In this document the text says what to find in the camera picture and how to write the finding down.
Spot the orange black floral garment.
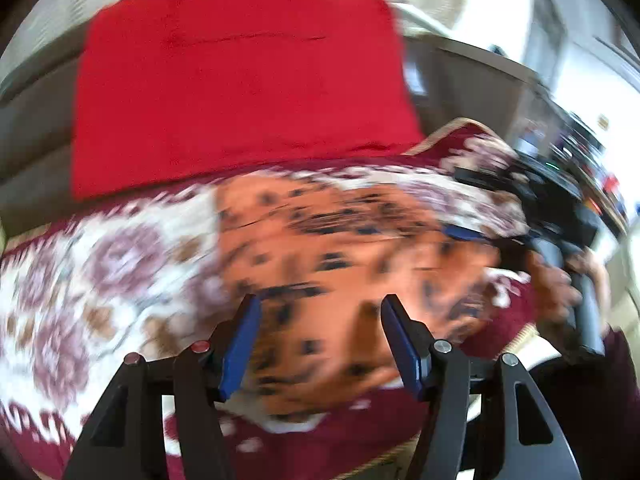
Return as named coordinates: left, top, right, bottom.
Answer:
left=216, top=174, right=498, bottom=420

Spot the person's right hand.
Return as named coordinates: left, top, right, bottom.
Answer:
left=526, top=248, right=611, bottom=351

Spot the cluttered side shelf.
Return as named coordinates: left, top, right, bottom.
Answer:
left=499, top=44, right=632, bottom=231

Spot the floral maroon bed blanket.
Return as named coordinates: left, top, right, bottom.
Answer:
left=1, top=119, right=533, bottom=479

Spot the red folded blanket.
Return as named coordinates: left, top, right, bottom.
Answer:
left=72, top=0, right=421, bottom=200

